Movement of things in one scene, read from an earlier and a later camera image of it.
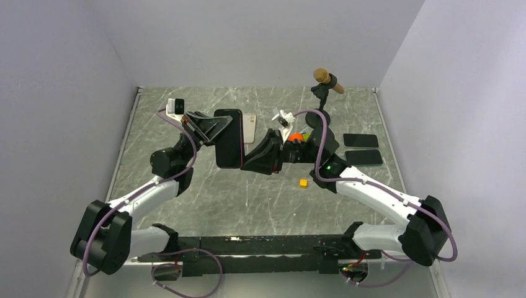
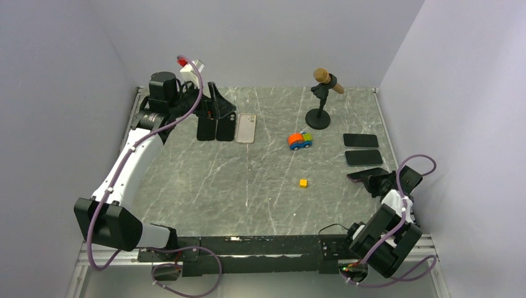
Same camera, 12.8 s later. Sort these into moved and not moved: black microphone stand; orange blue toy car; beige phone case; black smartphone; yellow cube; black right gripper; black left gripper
Moved: black right gripper; black left gripper
Not moved: beige phone case; black smartphone; black microphone stand; orange blue toy car; yellow cube
